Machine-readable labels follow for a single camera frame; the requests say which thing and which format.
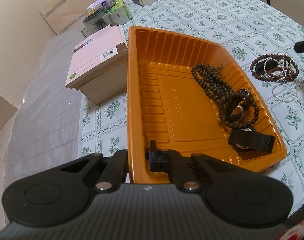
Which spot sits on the orange plastic tray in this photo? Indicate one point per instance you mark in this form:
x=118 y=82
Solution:
x=166 y=104

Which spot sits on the green tissue box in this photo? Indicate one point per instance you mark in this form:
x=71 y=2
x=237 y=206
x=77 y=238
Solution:
x=120 y=13

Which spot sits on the purple tissue pack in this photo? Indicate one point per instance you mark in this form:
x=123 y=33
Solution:
x=99 y=4

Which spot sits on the pink book stack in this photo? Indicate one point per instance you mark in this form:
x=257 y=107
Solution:
x=99 y=64

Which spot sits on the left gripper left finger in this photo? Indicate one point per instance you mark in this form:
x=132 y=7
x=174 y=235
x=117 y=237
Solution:
x=114 y=174

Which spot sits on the black watch on sheet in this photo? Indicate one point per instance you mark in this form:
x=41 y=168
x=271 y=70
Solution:
x=263 y=66

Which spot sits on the black band wristwatch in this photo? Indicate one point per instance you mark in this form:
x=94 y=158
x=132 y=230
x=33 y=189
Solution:
x=238 y=105

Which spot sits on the floral green white bedsheet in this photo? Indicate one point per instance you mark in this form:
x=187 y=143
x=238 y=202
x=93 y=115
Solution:
x=251 y=31

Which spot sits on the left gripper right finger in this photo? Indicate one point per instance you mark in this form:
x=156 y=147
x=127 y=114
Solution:
x=175 y=165

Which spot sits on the black strap watch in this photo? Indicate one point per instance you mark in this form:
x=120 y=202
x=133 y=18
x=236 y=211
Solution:
x=247 y=139

